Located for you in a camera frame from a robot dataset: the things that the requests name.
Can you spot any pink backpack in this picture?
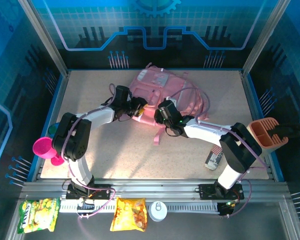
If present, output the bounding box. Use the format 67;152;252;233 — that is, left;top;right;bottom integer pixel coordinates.
127;62;211;148

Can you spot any yellow snack bag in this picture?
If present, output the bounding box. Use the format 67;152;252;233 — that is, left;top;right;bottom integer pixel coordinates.
109;196;149;233

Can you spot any green snack bag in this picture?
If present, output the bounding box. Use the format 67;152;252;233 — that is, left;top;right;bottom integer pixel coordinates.
16;197;61;235

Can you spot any striped can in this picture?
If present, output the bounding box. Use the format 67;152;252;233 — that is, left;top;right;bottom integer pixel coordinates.
204;146;224;171

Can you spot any blue green plastic cup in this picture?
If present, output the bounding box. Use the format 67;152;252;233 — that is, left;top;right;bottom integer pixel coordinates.
48;123;61;136

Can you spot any pink plastic cup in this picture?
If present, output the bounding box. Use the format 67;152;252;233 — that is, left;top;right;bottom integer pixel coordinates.
32;136;65;167

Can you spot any terracotta ribbed organizer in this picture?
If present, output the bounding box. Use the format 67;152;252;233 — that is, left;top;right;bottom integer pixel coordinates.
248;116;290;152

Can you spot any small black controller box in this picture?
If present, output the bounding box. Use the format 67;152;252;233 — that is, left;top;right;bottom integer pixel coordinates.
218;201;237;216

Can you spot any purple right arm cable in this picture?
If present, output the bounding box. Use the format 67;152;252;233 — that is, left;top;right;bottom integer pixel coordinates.
167;87;268;220

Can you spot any aluminium frame rail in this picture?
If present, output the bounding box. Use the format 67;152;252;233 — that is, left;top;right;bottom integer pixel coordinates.
19;178;291;201

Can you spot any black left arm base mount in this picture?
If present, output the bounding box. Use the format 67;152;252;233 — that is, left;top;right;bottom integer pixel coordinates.
62;183;116;201

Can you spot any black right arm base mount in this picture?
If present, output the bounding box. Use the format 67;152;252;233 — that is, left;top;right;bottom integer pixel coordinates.
198;183;245;201

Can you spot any white slotted cable duct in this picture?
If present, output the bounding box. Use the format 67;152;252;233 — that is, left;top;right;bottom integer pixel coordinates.
58;198;221;213

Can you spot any aluminium frame post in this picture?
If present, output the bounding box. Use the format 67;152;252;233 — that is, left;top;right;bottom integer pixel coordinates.
240;0;293;77
16;0;70;78

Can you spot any black handle-shaped object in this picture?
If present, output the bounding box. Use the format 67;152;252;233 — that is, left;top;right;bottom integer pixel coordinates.
266;124;300;141

